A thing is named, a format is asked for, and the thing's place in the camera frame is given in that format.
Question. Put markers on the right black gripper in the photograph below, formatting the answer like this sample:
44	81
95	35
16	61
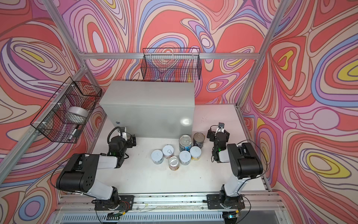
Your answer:
211	134

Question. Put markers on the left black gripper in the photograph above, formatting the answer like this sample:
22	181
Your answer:
128	142

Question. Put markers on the tall dark blue can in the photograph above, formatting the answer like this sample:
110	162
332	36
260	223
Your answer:
198	140

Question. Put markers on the small yellow can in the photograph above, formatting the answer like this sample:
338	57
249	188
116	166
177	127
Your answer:
195	152

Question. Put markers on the tall light blue can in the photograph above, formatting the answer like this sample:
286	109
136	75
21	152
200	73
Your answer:
185	143

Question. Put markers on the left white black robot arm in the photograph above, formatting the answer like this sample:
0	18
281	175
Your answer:
79	173

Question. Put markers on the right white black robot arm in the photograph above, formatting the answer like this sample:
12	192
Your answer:
245	165

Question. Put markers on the small white can left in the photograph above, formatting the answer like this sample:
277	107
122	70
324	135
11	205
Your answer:
157	157

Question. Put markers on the grey metal cabinet box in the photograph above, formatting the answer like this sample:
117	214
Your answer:
151	109

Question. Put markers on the small white can pull tab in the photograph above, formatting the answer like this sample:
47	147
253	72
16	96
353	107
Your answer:
168	151

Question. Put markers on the small white blue can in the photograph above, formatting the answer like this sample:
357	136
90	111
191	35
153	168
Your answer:
185	158

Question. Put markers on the small pink can silver lid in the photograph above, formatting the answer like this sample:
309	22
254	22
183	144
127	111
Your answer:
174	163

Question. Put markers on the grey tape roll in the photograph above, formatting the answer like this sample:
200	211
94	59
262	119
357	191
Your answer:
76	115

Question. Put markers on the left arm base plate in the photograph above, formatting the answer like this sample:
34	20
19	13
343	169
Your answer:
123	203

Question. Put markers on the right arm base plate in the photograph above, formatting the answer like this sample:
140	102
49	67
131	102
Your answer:
218	201

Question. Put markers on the left black wire basket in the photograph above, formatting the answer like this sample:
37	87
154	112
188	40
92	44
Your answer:
51	122

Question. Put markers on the black wire basket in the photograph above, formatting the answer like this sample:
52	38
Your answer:
51	122
171	64

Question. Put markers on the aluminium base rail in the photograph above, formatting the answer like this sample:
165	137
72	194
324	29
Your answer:
175	208

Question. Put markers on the back black wire basket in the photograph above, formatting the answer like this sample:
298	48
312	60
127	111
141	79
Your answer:
171	64

